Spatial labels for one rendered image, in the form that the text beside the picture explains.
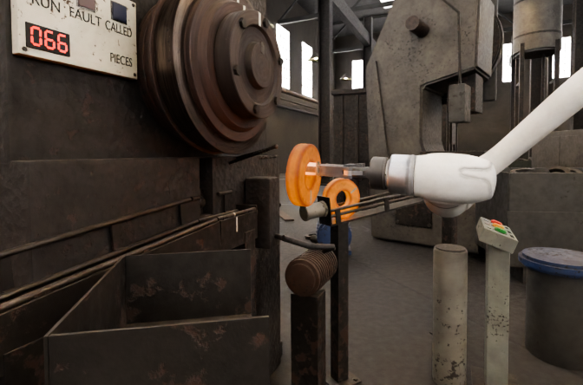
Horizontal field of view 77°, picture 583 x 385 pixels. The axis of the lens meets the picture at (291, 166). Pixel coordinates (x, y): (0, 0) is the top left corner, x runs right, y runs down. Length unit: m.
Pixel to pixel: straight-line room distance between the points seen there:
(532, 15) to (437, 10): 6.18
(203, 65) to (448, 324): 1.23
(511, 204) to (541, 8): 7.33
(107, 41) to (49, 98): 0.18
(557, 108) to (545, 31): 8.75
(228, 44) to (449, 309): 1.19
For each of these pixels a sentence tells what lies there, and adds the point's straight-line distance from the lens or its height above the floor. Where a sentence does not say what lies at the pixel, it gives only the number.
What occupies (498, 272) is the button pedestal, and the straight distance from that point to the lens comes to 1.56.
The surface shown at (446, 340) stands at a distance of 1.60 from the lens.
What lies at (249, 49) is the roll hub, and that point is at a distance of 0.98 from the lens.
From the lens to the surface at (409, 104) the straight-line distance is 3.59.
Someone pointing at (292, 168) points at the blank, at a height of 0.85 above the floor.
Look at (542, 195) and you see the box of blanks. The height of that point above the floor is 0.59.
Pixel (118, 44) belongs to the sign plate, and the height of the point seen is 1.13.
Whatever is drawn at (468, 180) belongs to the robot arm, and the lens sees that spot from 0.79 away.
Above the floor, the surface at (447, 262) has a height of 0.48.
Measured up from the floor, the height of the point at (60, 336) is 0.72.
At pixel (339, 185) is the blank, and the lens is 1.39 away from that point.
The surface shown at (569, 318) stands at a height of 0.21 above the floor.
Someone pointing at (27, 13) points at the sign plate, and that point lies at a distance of 0.85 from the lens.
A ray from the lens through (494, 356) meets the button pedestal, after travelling 1.67.
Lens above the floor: 0.88
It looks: 2 degrees down
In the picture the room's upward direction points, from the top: straight up
